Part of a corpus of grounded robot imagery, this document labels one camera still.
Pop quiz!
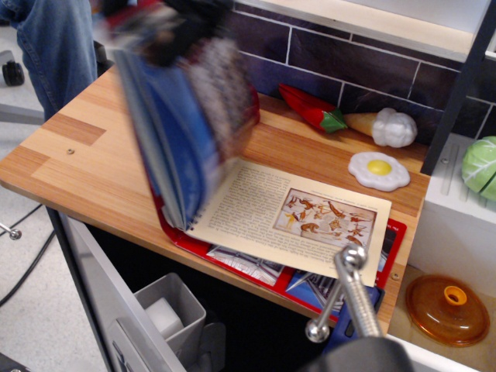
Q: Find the small metal knob rod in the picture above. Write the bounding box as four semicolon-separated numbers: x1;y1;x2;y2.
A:
0;223;22;240

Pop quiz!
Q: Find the black chair caster wheel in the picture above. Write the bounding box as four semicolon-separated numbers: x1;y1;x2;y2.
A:
2;60;25;87

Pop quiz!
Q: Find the grey cabinet door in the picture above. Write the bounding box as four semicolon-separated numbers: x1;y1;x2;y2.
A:
53;212;185;371

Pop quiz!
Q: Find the metal clamp screw handle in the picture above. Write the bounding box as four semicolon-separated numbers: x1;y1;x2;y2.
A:
305;243;383;343

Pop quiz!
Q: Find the black floor cable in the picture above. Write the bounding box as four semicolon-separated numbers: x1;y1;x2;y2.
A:
0;202;57;307

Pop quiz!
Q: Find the red hardcover book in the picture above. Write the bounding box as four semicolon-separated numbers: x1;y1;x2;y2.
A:
101;0;408;323

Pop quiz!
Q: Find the green toy cabbage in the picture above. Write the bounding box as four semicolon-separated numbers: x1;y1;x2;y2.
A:
462;136;495;202

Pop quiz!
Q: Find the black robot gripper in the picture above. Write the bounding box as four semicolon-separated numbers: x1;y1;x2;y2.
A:
141;1;233;67

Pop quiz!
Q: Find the toy fried egg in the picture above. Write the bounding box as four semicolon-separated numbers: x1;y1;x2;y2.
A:
348;152;411;191

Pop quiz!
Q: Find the orange pot lid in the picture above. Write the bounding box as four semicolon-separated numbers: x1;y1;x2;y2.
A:
405;274;491;347

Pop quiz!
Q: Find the grey plastic bin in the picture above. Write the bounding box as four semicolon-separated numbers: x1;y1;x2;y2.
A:
135;273;206;367

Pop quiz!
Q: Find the white block in bin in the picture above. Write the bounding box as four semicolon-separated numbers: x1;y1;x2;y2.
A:
145;298;184;339

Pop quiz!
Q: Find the red toy chili pepper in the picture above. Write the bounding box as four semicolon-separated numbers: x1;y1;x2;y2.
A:
278;84;348;133

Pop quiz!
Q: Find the blue clamp body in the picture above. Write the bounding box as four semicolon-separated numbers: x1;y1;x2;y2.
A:
323;287;385;353

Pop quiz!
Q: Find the toy ice cream cone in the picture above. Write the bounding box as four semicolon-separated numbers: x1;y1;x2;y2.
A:
344;108;418;148

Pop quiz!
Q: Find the person leg in jeans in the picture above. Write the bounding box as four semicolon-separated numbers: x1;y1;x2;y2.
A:
1;0;98;119

